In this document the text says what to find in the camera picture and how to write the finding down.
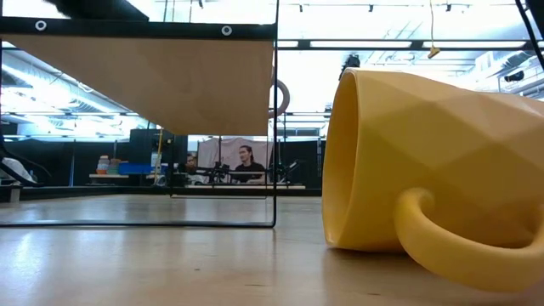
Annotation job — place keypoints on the wooden tray board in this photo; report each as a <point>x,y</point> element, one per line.
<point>170,76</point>

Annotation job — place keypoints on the blue storage bin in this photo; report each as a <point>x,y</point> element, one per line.
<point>136,168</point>

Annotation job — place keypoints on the black overhead frame bar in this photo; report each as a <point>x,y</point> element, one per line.
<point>418,44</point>

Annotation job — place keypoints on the orange white stacked containers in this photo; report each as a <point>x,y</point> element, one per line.
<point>103,165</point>

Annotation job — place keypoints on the yellow hanging tag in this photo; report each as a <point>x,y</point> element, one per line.
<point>433,52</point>

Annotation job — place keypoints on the white curtain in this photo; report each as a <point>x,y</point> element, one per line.
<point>225,151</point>

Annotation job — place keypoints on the black ceiling-mounted device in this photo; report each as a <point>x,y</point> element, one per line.
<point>514,76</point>

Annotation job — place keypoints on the black background robot arm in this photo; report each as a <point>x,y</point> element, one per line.
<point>221,172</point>

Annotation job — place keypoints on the person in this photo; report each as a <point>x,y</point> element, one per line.
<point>192,165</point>
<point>247,166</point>

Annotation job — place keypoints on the yellow faceted mug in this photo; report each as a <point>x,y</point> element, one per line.
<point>446,140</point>

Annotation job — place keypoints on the black cabinet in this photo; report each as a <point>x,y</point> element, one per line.
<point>144,144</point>

